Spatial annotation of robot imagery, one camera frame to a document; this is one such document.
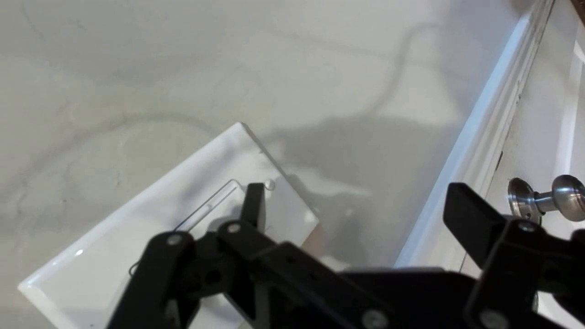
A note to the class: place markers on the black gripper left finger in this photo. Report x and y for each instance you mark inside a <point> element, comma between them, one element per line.
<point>182,261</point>

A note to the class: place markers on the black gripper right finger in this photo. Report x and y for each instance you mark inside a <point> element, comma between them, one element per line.
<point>517,261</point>

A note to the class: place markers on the white wall light switch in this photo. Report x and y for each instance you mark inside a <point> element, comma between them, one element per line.
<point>170,206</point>

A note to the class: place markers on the silver round door knob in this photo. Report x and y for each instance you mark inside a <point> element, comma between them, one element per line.
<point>566,195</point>

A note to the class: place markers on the white door with deadbolt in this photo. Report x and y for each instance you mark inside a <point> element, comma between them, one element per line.
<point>548,120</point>

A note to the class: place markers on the white door frame trim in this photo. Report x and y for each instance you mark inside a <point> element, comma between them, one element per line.
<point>480,133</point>

